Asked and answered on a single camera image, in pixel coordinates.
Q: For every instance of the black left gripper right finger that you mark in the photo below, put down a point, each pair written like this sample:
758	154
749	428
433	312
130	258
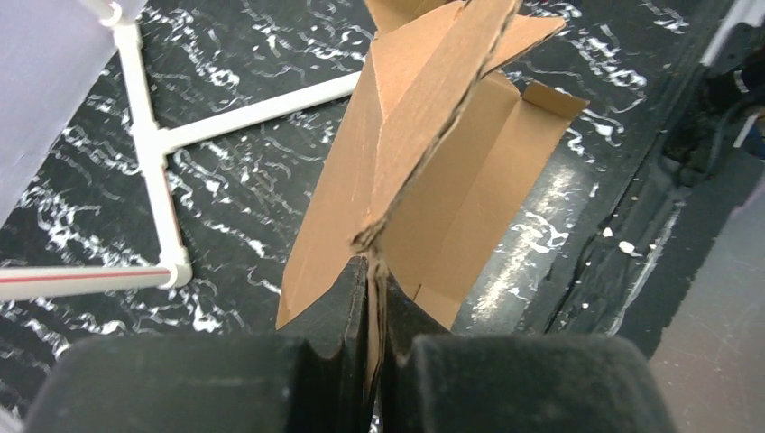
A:
436	381

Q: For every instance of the white PVC pipe frame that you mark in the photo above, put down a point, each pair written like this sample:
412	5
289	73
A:
153	144

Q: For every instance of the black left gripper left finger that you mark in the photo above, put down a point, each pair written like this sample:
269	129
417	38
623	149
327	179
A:
305	377

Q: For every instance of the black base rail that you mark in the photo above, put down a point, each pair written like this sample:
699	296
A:
635	252

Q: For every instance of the brown cardboard box sheet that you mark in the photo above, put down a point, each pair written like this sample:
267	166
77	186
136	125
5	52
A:
435	154

